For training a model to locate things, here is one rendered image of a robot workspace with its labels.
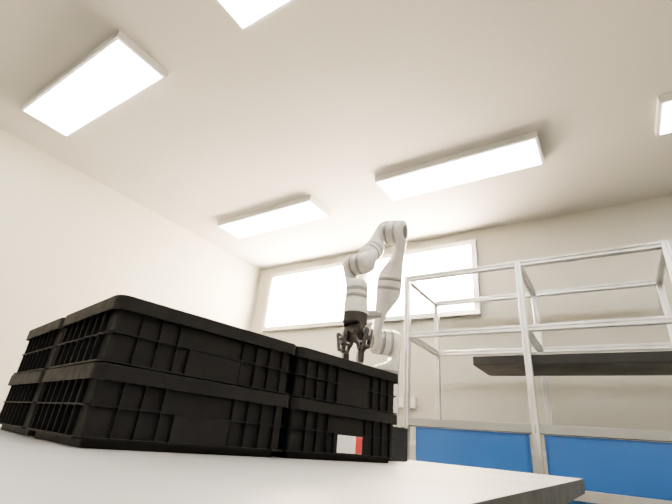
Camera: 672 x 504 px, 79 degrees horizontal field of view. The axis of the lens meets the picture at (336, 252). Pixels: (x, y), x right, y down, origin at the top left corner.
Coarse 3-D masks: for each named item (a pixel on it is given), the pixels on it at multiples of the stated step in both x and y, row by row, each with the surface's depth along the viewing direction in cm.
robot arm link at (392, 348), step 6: (384, 330) 149; (390, 330) 151; (390, 336) 147; (396, 336) 148; (390, 342) 146; (396, 342) 147; (384, 348) 146; (390, 348) 146; (396, 348) 146; (384, 354) 148; (390, 354) 148; (396, 354) 145; (390, 360) 145; (396, 360) 144; (378, 366) 144; (384, 366) 143; (390, 366) 143; (396, 366) 144; (396, 372) 143
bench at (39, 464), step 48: (0, 432) 82; (0, 480) 26; (48, 480) 27; (96, 480) 29; (144, 480) 32; (192, 480) 34; (240, 480) 38; (288, 480) 41; (336, 480) 46; (384, 480) 52; (432, 480) 60; (480, 480) 71; (528, 480) 86; (576, 480) 112
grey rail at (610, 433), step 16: (512, 432) 256; (528, 432) 244; (544, 432) 240; (560, 432) 236; (576, 432) 232; (592, 432) 228; (608, 432) 224; (624, 432) 221; (640, 432) 217; (656, 432) 214
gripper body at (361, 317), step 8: (344, 312) 126; (352, 312) 124; (360, 312) 124; (344, 320) 124; (352, 320) 123; (360, 320) 123; (344, 328) 127; (352, 328) 124; (360, 328) 122; (352, 336) 123; (360, 336) 122
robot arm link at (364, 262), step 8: (360, 248) 141; (368, 248) 136; (352, 256) 133; (360, 256) 131; (368, 256) 131; (376, 256) 138; (352, 264) 132; (360, 264) 130; (368, 264) 130; (360, 272) 132; (368, 272) 132
